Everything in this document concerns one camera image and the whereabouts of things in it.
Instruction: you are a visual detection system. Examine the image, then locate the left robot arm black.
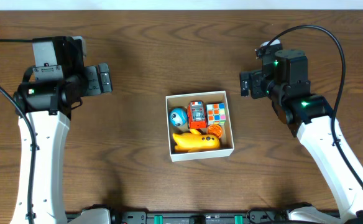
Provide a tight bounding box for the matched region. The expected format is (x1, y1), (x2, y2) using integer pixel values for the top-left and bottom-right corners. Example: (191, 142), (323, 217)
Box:
(11, 36), (113, 223)

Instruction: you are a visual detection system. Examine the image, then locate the colourful puzzle cube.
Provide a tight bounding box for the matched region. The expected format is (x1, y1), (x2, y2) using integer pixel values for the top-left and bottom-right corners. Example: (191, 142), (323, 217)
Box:
(206, 103), (226, 126)

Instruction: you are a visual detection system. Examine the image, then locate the orange turbine wheel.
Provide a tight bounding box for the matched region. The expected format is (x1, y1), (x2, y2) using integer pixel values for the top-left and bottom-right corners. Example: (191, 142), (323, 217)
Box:
(206, 124), (223, 139)

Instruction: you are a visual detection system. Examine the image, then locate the orange toy dinosaur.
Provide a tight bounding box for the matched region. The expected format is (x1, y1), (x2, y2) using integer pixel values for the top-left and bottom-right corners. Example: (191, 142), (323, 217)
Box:
(172, 129), (221, 153)

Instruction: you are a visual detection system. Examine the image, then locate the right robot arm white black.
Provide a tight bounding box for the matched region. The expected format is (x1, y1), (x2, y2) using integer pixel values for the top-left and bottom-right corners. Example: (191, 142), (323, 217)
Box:
(240, 40), (363, 223)

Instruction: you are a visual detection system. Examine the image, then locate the white cardboard box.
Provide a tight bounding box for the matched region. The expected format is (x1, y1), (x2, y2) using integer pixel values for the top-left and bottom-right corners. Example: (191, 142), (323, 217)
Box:
(166, 91), (234, 162)

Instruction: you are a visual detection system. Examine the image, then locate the red toy car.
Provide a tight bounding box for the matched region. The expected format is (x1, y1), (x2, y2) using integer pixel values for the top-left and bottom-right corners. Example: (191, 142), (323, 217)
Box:
(187, 101), (207, 129)

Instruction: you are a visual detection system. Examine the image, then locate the blue white ball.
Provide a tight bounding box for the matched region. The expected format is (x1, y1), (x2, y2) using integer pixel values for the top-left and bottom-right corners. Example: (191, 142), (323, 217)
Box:
(169, 108), (188, 126)

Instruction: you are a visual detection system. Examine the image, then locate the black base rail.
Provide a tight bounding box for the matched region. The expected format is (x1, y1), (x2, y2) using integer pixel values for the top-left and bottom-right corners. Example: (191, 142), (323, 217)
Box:
(66, 203), (354, 224)

